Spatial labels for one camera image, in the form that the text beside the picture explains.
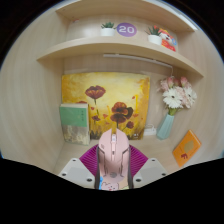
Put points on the white light bar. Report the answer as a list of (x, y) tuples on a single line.
[(136, 60)]

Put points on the pink and white flower bouquet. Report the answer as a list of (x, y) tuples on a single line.
[(175, 95)]

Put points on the pale teal faceted vase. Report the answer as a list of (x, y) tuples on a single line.
[(165, 127)]

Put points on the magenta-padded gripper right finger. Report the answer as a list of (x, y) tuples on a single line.
[(137, 160)]

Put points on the green and beige book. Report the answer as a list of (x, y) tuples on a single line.
[(74, 120)]

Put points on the yellow poppy flower painting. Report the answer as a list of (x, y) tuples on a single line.
[(113, 86)]

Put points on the wooden shelf with decorations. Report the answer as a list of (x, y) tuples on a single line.
[(100, 43)]

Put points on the orange booklet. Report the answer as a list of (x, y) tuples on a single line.
[(186, 148)]

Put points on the white power strip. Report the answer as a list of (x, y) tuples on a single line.
[(150, 130)]

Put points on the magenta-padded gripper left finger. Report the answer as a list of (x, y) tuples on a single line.
[(87, 160)]

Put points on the pink computer mouse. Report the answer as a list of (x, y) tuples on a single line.
[(113, 153)]

